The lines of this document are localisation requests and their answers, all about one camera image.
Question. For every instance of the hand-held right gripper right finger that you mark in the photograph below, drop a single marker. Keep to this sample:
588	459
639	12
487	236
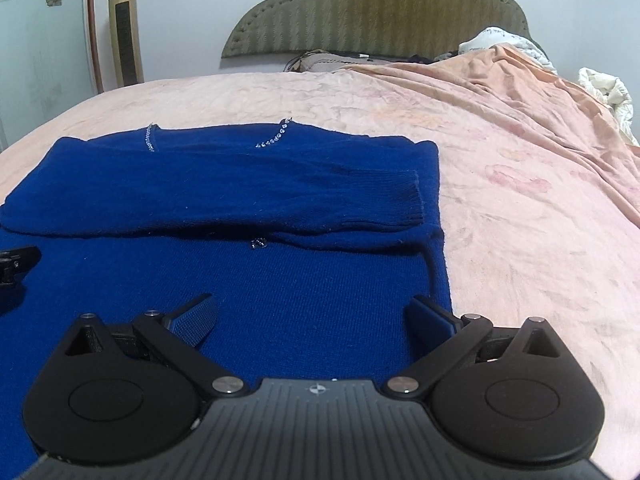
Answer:
425	321

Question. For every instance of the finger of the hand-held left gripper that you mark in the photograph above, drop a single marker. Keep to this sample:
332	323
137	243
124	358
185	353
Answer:
17	262

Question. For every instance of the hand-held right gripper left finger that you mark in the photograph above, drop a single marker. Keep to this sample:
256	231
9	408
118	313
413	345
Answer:
196	321

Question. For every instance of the blue knit sweater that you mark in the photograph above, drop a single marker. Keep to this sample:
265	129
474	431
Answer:
300	285

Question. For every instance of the pink floral bed cover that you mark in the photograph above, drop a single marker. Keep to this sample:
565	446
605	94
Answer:
525	260

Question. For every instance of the flower decal wardrobe door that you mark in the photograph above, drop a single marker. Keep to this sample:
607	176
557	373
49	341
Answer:
40	60

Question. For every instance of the orange blanket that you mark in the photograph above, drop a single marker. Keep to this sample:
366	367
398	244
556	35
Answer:
525	90

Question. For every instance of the gold tower fan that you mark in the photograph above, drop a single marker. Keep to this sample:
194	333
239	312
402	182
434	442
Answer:
125	30

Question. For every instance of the grey pillow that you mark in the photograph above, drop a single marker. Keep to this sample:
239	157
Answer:
325	62

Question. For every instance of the white printed quilt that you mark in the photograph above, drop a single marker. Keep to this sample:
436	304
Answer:
492	39

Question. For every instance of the cream crumpled cloth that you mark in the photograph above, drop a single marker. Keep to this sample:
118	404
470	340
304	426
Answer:
607	90

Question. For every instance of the olive padded headboard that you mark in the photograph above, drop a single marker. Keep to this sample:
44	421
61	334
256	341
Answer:
380	10

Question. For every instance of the brown wardrobe frame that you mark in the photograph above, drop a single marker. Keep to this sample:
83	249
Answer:
94	25

